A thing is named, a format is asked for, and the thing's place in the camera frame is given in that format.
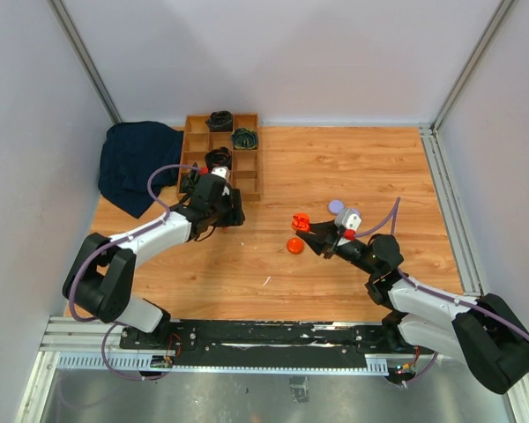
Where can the black rolled belt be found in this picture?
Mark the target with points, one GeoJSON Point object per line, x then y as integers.
{"type": "Point", "coordinates": [220, 157]}
{"type": "Point", "coordinates": [220, 121]}

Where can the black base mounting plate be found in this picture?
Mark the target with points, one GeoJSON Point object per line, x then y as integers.
{"type": "Point", "coordinates": [267, 346]}

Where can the wooden compartment tray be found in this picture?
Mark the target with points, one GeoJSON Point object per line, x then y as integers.
{"type": "Point", "coordinates": [231, 140]}

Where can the dark rolled belt lower left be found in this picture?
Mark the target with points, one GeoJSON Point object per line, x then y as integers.
{"type": "Point", "coordinates": [189, 177]}

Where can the black rolled belt top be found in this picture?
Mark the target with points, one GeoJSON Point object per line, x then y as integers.
{"type": "Point", "coordinates": [220, 121]}

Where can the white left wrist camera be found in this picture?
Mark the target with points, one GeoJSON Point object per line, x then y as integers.
{"type": "Point", "coordinates": [223, 172]}

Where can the black rolled belt middle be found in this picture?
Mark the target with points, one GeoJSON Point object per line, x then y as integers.
{"type": "Point", "coordinates": [220, 157]}

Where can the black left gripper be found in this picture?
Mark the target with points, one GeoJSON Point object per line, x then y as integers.
{"type": "Point", "coordinates": [234, 216]}

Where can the dark green rolled belt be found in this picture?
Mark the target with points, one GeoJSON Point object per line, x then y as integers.
{"type": "Point", "coordinates": [244, 139]}

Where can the orange charging case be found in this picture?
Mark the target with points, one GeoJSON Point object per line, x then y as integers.
{"type": "Point", "coordinates": [301, 222]}
{"type": "Point", "coordinates": [295, 246]}

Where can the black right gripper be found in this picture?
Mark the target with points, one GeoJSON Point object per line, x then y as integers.
{"type": "Point", "coordinates": [328, 231]}

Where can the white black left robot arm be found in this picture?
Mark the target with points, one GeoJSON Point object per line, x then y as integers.
{"type": "Point", "coordinates": [101, 277]}

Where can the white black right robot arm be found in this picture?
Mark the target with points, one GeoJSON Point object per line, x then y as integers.
{"type": "Point", "coordinates": [482, 333]}

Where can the dark blue cloth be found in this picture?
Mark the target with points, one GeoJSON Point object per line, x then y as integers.
{"type": "Point", "coordinates": [130, 154]}

